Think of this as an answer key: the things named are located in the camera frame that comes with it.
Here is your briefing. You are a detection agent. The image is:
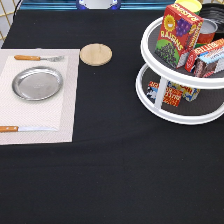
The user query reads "blue yellow small box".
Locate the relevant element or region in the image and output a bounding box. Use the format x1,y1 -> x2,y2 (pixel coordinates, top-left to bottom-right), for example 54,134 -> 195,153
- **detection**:
168,81 -> 200,102

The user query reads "round silver metal plate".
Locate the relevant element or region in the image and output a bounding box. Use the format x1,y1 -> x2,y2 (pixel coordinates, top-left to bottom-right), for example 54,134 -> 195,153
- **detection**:
12,66 -> 63,101

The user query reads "red raisins box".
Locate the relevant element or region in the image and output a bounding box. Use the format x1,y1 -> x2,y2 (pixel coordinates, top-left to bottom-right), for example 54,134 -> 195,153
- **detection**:
155,3 -> 203,68

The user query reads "wooden handled knife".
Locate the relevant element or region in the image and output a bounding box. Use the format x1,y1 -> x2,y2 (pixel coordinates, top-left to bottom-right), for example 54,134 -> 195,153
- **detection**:
0,126 -> 57,133

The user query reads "round wooden coaster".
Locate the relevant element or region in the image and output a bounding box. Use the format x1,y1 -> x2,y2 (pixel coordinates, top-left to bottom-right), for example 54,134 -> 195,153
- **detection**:
80,43 -> 112,66

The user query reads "brown cake mix box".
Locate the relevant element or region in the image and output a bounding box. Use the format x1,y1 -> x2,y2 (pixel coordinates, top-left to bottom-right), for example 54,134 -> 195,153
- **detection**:
194,47 -> 224,78

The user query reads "red white small box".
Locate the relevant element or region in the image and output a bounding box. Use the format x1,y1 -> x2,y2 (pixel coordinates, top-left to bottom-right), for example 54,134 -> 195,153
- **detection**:
146,81 -> 182,107

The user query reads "wooden handled fork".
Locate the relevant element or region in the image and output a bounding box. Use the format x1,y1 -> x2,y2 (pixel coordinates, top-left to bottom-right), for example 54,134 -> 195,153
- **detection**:
14,55 -> 64,62

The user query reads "red butter box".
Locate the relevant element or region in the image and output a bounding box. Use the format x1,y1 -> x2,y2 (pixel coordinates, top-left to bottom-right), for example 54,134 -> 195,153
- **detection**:
185,38 -> 224,72

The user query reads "white two-tier lazy Susan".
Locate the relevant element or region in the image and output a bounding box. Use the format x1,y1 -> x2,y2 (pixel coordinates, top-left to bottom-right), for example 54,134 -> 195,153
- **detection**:
135,17 -> 224,125

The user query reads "beige woven placemat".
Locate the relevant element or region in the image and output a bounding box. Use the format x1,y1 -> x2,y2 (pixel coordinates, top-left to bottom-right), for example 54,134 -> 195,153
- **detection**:
0,49 -> 79,145

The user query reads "black ribbed bowl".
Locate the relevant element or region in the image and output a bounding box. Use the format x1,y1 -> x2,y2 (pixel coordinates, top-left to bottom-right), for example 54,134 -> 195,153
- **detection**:
200,3 -> 224,40

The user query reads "red tin can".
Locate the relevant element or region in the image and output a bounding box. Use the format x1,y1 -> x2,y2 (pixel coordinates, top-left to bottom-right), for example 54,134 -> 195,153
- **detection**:
197,18 -> 218,44

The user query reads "green yellow parmesan canister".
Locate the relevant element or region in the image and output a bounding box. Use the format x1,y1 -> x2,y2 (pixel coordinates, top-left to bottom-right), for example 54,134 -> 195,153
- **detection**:
175,0 -> 202,15

